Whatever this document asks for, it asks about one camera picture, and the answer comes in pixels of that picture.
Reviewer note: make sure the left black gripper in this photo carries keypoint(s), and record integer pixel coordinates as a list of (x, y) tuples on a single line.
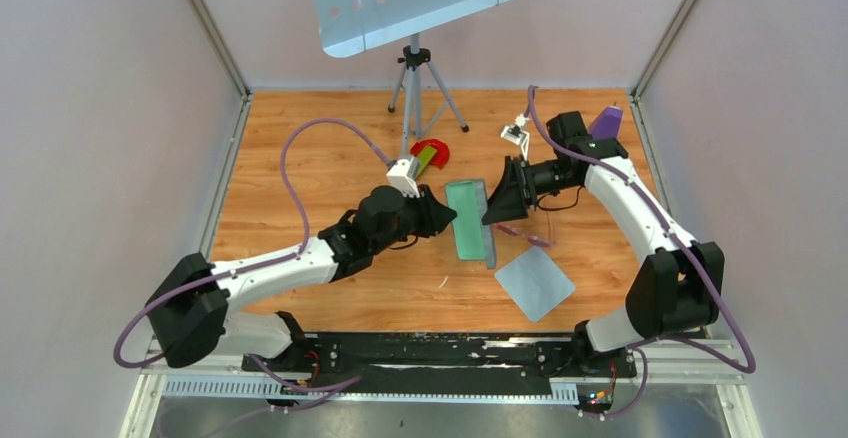
[(433, 215)]

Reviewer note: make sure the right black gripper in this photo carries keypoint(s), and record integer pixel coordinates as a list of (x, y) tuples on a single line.
[(516, 191)]

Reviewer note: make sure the grey glasses case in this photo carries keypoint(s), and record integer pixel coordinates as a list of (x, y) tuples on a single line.
[(473, 240)]

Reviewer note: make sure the blue cleaning cloth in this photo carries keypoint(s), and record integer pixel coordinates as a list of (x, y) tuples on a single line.
[(535, 283)]

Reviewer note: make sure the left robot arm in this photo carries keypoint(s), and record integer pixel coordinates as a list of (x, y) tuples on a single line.
[(198, 307)]

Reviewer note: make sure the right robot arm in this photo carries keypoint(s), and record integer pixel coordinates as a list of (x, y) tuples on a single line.
[(673, 289)]

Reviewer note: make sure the red curved plastic piece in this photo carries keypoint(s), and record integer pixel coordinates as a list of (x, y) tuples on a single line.
[(443, 155)]

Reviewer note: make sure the green rectangular block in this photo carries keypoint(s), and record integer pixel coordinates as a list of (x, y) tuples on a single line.
[(425, 155)]

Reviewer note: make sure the grey tripod stand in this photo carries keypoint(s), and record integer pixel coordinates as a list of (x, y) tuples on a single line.
[(414, 60)]

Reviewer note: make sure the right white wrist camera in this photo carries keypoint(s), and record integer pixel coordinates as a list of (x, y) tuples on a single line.
[(516, 134)]

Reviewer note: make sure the white slotted cable duct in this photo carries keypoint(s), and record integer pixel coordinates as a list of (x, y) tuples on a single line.
[(257, 387)]

